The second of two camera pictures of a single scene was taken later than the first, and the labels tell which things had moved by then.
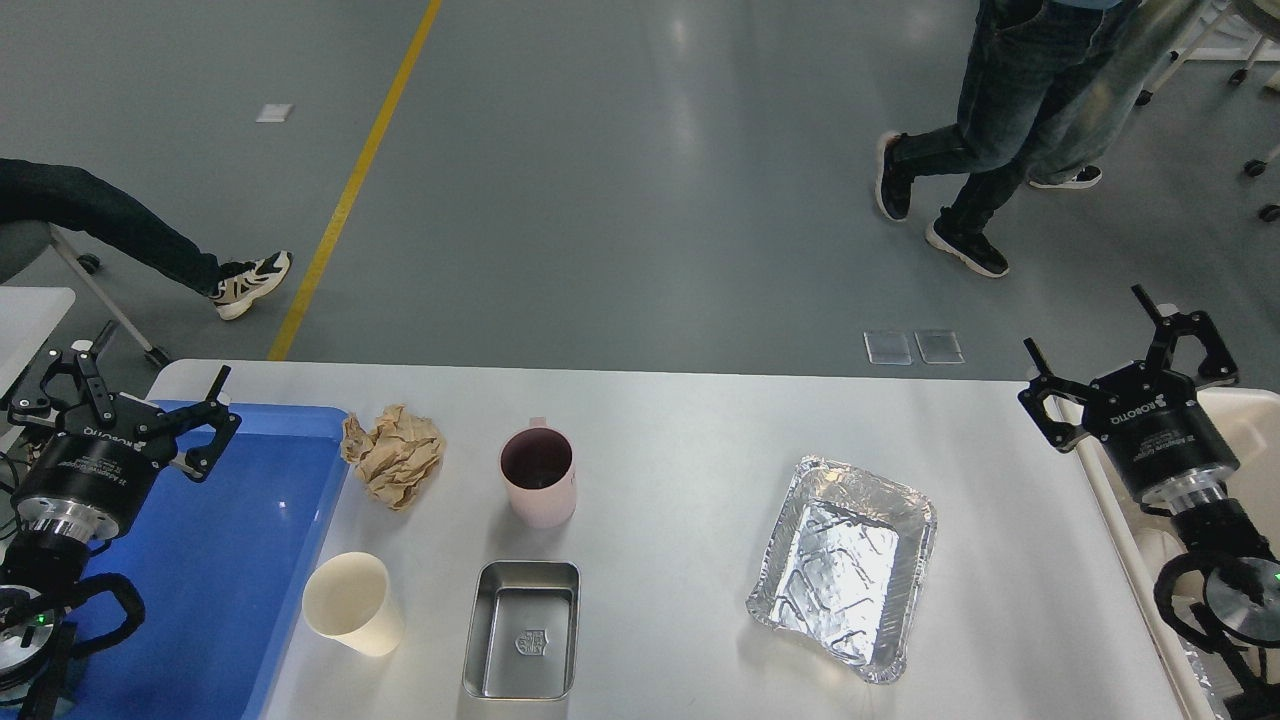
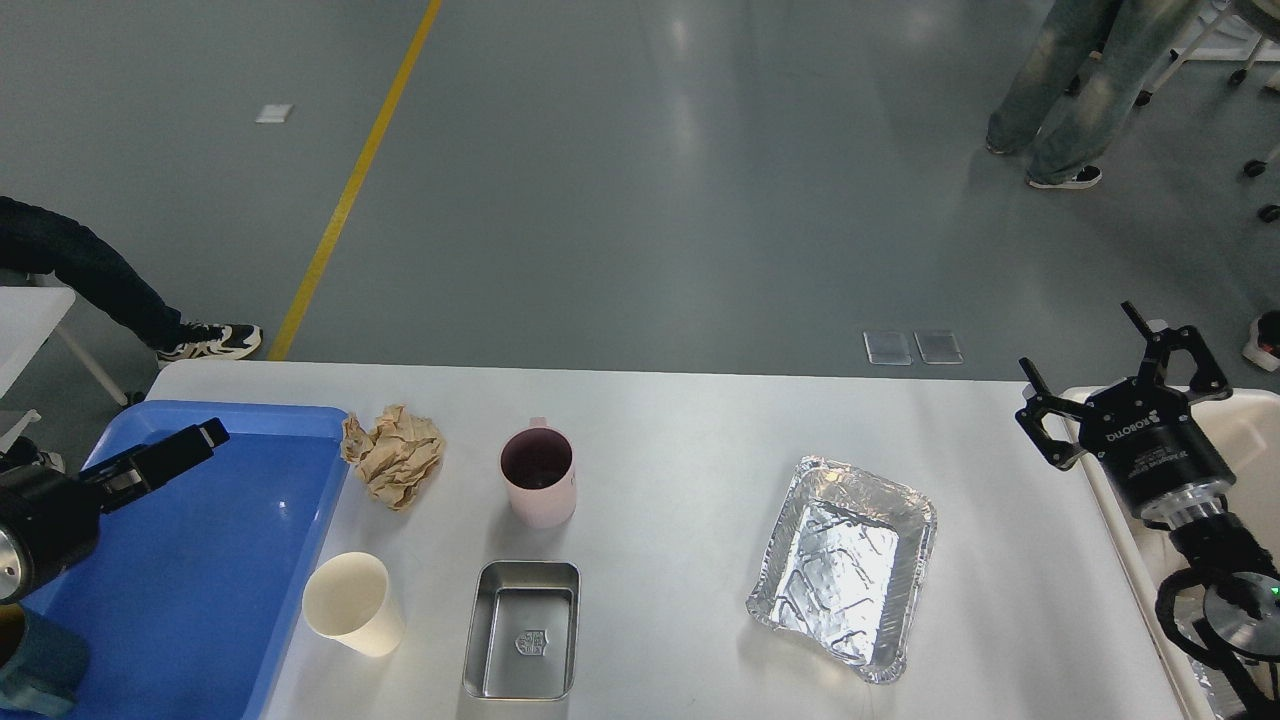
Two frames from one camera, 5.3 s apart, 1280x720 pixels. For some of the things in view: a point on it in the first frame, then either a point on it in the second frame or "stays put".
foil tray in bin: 1211,675 stays put
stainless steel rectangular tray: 523,638 stays put
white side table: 29,316 stays put
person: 1023,58 to 1263,347
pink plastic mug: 537,463 stays put
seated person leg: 63,196 to 34,239
